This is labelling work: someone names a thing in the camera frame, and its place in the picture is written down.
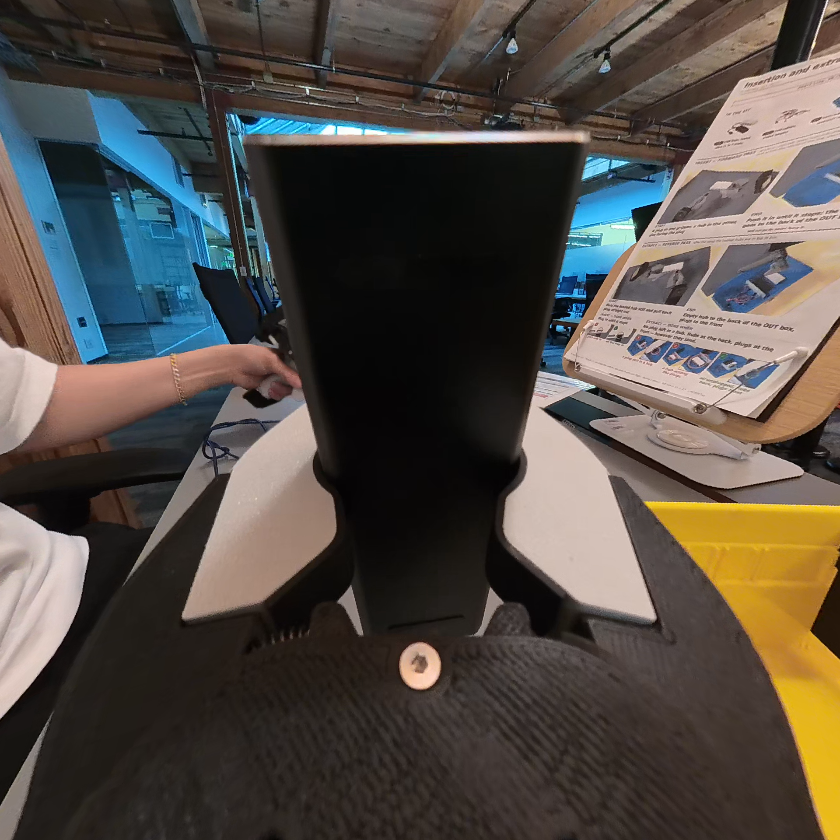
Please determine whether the laminated paper sheet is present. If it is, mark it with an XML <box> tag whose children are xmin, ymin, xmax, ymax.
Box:
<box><xmin>532</xmin><ymin>371</ymin><xmax>592</xmax><ymax>411</ymax></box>

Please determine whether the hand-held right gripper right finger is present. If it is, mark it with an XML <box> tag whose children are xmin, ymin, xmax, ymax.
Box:
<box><xmin>484</xmin><ymin>406</ymin><xmax>659</xmax><ymax>639</ymax></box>

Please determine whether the person's left hand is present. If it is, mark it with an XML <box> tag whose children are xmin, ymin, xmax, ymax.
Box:
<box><xmin>187</xmin><ymin>343</ymin><xmax>304</xmax><ymax>401</ymax></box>

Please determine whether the person's left forearm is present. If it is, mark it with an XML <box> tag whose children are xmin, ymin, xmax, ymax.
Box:
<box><xmin>39</xmin><ymin>346</ymin><xmax>188</xmax><ymax>454</ymax></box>

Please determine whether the yellow plastic bin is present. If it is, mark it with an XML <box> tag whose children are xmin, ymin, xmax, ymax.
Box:
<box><xmin>646</xmin><ymin>502</ymin><xmax>840</xmax><ymax>840</ymax></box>

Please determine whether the printed instruction sheet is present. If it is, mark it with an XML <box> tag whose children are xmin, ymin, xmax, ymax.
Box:
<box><xmin>577</xmin><ymin>56</ymin><xmax>840</xmax><ymax>421</ymax></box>

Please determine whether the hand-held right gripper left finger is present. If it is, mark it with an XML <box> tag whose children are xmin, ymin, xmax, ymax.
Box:
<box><xmin>180</xmin><ymin>407</ymin><xmax>349</xmax><ymax>637</ymax></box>

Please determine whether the black multi-port usb hub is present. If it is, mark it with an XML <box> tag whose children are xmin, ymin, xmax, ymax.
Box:
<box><xmin>243</xmin><ymin>130</ymin><xmax>589</xmax><ymax>637</ymax></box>

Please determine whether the blue multi-head usb cable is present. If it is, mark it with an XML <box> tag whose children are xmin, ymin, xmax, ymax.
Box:
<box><xmin>200</xmin><ymin>416</ymin><xmax>283</xmax><ymax>476</ymax></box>

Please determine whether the black office chair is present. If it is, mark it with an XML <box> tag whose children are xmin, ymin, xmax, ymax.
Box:
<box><xmin>192</xmin><ymin>262</ymin><xmax>283</xmax><ymax>345</ymax></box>
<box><xmin>0</xmin><ymin>448</ymin><xmax>188</xmax><ymax>775</ymax></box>

